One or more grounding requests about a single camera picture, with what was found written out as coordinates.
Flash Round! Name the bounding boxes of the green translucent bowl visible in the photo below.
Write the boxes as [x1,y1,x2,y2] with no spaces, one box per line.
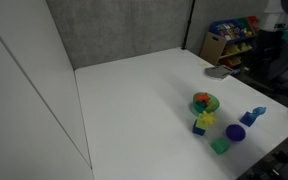
[192,91,221,117]

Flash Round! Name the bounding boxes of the orange toy figure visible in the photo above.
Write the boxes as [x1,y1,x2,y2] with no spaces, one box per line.
[195,92,212,104]

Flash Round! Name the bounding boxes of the yellow star toy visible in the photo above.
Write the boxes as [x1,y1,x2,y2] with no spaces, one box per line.
[195,110,219,130]

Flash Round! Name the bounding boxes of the green toy cube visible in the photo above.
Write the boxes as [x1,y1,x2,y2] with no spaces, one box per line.
[210,137,232,156]

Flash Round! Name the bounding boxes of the colourful toy storage shelf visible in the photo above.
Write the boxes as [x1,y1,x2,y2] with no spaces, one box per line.
[199,15,262,70]

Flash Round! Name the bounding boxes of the light blue toy figure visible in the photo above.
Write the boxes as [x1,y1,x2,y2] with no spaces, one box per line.
[251,106,268,120]

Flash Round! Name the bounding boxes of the grey metal mounting plate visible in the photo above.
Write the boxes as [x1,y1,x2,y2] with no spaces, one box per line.
[204,65,234,81]

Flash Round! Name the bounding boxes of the black tripod pole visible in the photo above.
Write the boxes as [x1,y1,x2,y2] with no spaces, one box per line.
[180,0,197,51]

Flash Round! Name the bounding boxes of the purple bumpy ball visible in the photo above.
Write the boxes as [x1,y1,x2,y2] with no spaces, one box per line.
[225,123,247,142]

